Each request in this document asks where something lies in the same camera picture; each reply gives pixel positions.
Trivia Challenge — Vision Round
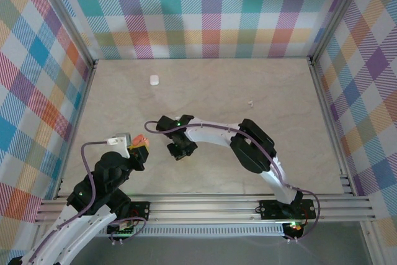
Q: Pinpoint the pink earbud charging case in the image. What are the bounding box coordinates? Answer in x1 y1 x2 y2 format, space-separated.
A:
132 134 151 150

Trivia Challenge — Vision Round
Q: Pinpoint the small controller circuit board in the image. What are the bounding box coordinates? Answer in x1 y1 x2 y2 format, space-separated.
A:
107 220 139 237
282 221 306 241

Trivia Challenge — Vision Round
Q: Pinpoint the grey metal plate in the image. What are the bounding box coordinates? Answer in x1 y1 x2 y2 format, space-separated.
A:
71 236 373 265

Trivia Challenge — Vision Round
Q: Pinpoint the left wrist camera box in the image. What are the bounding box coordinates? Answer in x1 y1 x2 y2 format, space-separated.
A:
104 133 132 159

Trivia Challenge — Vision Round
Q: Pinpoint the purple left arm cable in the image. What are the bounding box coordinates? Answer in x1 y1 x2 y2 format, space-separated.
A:
29 141 146 261

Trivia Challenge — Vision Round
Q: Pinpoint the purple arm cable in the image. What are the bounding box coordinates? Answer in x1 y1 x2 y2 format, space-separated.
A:
29 141 146 261
144 120 322 243

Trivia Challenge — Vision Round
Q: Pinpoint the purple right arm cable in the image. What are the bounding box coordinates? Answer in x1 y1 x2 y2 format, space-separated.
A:
144 120 322 243

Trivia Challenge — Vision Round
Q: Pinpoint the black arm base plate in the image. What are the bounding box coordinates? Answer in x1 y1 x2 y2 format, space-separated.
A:
129 202 151 222
259 199 317 221

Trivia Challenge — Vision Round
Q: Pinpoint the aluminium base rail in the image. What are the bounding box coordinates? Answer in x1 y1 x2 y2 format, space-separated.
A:
33 194 373 225

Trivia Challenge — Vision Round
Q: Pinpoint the aluminium floor edge rail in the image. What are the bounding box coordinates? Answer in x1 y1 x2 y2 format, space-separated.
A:
54 59 99 200
306 56 356 197

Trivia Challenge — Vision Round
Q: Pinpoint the white slotted cable duct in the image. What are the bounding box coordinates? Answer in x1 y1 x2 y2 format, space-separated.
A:
92 226 286 238

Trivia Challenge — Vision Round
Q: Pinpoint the aluminium frame post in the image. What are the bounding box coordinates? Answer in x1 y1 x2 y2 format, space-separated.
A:
306 0 373 66
30 0 97 70
359 222 384 265

